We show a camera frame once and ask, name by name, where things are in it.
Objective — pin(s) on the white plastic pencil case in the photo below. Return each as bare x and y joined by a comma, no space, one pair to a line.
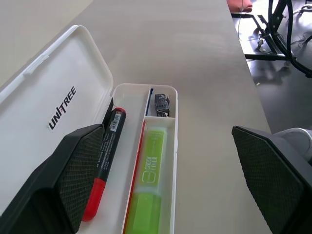
48,85

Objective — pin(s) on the red cloth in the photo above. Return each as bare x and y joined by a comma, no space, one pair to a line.
240,5

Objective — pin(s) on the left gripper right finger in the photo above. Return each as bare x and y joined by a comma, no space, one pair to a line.
273,182

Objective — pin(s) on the black metal wheeled frame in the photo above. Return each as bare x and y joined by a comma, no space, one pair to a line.
265,57

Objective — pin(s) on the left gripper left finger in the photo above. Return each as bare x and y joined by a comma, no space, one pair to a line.
48,185

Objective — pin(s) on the green highlighter pen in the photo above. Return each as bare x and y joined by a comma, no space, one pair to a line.
151,158

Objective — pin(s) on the black binder clip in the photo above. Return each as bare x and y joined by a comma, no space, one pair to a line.
161,103

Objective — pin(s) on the red capped black marker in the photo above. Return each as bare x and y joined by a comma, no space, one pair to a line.
112,131

